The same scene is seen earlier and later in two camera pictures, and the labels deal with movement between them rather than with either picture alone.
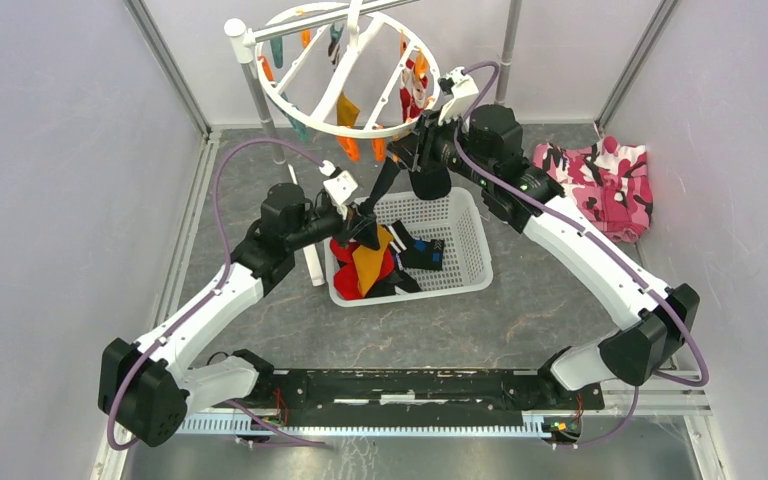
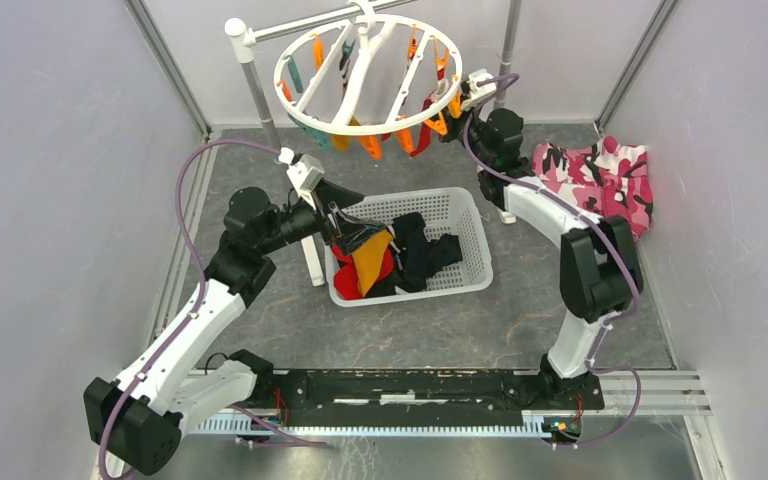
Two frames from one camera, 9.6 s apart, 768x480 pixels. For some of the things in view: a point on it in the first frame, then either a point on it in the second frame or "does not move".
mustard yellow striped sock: x=346 y=111 to x=341 y=142
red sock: x=348 y=283 does not move
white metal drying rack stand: x=241 y=42 does not move
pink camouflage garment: x=609 y=181 does not move
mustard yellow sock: x=368 y=259 does not move
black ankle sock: x=426 y=183 to x=423 y=258
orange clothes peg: x=351 y=147 to x=373 y=146
